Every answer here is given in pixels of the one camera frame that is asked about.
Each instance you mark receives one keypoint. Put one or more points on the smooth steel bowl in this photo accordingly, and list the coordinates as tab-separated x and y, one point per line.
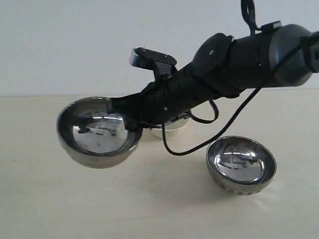
93	136

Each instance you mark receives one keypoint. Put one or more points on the ribbed steel bowl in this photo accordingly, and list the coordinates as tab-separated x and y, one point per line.
240	165

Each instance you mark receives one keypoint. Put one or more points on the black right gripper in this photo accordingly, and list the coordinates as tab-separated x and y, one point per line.
168	98

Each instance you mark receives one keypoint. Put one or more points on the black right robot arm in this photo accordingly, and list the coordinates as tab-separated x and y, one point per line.
284	56

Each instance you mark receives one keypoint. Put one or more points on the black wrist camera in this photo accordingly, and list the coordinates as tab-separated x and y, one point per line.
158	62

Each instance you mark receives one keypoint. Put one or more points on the white ceramic bowl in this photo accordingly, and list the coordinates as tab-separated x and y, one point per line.
173	129

